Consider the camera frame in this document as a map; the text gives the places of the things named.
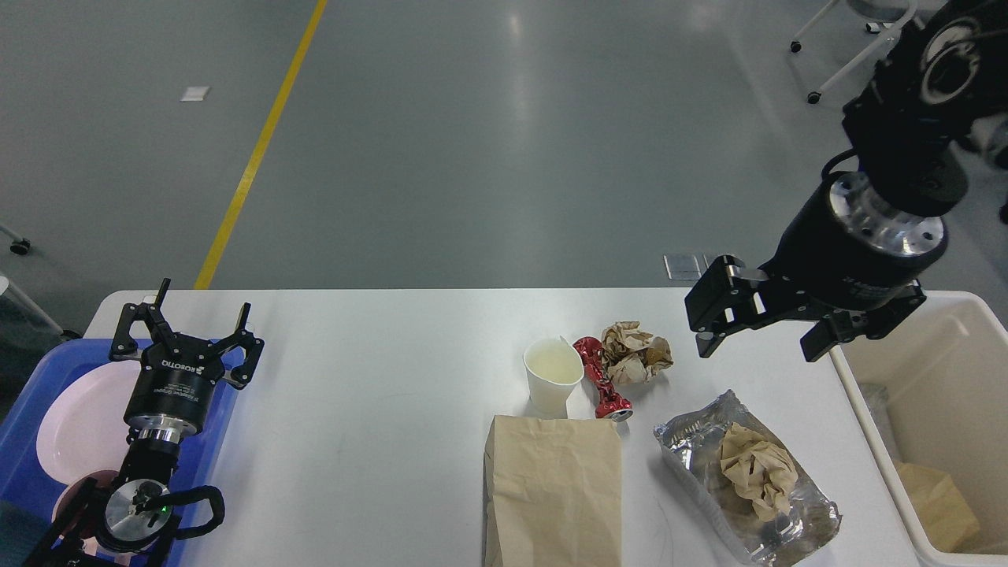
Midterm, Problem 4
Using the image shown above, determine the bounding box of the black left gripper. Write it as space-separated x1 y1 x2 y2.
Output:
109 277 265 442

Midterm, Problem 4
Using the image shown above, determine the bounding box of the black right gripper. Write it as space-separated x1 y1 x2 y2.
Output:
685 172 948 362

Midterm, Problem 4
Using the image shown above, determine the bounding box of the pink plate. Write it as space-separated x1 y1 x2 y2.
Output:
36 360 140 485

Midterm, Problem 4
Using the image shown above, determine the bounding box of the silver foil wrapper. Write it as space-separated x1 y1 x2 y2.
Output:
653 390 842 566

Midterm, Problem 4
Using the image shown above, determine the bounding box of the pink mug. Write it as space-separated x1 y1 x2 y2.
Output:
53 469 136 566

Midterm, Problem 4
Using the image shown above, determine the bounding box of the brown paper bag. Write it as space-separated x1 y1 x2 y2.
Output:
894 461 980 553
484 415 622 566

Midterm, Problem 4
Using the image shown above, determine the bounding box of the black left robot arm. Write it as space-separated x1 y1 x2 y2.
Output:
23 279 265 566

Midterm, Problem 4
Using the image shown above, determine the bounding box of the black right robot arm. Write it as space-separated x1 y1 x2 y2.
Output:
685 1 1006 362

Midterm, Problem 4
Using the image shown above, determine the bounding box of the right floor outlet plate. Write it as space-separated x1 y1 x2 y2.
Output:
703 254 721 271

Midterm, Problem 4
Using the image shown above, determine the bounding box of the floor outlet plate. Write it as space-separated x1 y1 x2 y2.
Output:
703 254 721 271
663 254 708 281

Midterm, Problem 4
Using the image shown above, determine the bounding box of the left floor outlet plate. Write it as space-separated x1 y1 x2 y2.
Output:
663 254 708 281

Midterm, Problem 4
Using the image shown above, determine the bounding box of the crumpled brown paper ball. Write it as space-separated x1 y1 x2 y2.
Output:
602 321 674 385

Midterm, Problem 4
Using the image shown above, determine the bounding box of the crumpled paper in wrapper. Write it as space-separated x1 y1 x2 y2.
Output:
717 422 799 523

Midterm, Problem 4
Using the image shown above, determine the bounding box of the beige plastic bin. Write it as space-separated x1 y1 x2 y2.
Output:
829 291 1007 566

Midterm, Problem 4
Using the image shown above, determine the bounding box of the crushed red can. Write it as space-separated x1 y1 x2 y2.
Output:
573 336 633 422

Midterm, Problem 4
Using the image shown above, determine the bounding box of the blue plastic tray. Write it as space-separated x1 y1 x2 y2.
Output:
2 339 238 566

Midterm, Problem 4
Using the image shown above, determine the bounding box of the white paper cup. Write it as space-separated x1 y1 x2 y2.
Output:
523 336 584 417

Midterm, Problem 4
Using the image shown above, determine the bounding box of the white office chair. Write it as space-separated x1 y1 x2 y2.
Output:
788 1 923 106

